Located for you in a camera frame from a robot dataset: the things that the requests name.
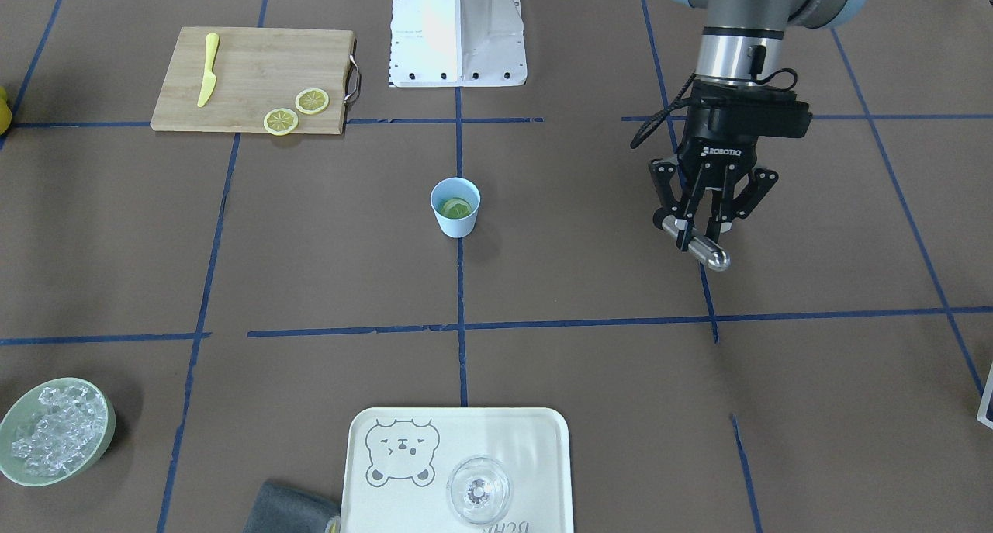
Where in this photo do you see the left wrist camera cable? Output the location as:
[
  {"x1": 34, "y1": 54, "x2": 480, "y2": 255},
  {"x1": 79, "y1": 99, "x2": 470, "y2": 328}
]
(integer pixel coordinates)
[{"x1": 630, "y1": 67, "x2": 800, "y2": 151}]

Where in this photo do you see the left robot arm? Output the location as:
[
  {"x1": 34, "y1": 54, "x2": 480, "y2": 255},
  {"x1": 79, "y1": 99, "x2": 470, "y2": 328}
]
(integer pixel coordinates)
[{"x1": 630, "y1": 0, "x2": 867, "y2": 271}]

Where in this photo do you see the cream bear tray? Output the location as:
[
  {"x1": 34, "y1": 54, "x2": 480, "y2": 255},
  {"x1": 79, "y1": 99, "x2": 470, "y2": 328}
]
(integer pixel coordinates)
[{"x1": 338, "y1": 408, "x2": 575, "y2": 532}]

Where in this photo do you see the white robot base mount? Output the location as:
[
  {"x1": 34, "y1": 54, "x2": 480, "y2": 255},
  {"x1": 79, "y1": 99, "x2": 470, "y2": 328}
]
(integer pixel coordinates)
[{"x1": 388, "y1": 0, "x2": 528, "y2": 88}]

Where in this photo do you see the light blue plastic cup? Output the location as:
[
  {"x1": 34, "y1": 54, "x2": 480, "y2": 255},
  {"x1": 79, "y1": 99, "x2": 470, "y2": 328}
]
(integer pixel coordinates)
[{"x1": 430, "y1": 177, "x2": 481, "y2": 239}]

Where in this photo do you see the wooden cutting board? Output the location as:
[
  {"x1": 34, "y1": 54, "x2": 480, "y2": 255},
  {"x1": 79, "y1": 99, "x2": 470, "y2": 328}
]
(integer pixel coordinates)
[{"x1": 151, "y1": 26, "x2": 361, "y2": 136}]

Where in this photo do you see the lemon slice on board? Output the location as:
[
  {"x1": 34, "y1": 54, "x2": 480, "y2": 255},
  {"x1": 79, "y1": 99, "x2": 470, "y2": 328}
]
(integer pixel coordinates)
[
  {"x1": 263, "y1": 106, "x2": 300, "y2": 137},
  {"x1": 295, "y1": 88, "x2": 330, "y2": 115}
]

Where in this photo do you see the clear wine glass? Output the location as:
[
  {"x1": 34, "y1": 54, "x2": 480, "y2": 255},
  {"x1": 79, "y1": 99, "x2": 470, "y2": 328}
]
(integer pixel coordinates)
[{"x1": 447, "y1": 455, "x2": 512, "y2": 527}]

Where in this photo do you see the yellow lemon slice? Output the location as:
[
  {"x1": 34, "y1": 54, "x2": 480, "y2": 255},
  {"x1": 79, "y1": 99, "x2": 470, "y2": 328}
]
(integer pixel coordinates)
[{"x1": 438, "y1": 197, "x2": 474, "y2": 220}]

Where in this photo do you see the yellow plastic knife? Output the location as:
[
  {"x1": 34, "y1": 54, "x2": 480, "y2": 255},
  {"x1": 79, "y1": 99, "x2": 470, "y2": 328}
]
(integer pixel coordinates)
[{"x1": 196, "y1": 32, "x2": 220, "y2": 108}]

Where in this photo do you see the whole yellow lemon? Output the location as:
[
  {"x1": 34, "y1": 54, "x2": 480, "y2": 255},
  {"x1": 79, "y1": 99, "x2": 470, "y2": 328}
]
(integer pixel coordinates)
[{"x1": 0, "y1": 85, "x2": 13, "y2": 137}]

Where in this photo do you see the steel muddler black tip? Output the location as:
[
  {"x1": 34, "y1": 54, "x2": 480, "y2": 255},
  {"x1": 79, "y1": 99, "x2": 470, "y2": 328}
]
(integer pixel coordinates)
[{"x1": 653, "y1": 210, "x2": 732, "y2": 272}]

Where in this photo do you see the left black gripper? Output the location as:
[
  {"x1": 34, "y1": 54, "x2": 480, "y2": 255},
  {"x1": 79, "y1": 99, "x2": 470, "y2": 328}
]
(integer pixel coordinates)
[{"x1": 649, "y1": 80, "x2": 812, "y2": 242}]

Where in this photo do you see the green bowl with ice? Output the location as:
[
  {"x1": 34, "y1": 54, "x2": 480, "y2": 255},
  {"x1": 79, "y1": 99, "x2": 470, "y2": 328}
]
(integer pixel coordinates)
[{"x1": 1, "y1": 377, "x2": 116, "y2": 487}]

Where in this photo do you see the grey folded cloth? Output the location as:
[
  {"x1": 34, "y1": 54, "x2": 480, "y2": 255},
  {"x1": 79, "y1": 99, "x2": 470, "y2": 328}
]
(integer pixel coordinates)
[{"x1": 244, "y1": 481, "x2": 341, "y2": 532}]

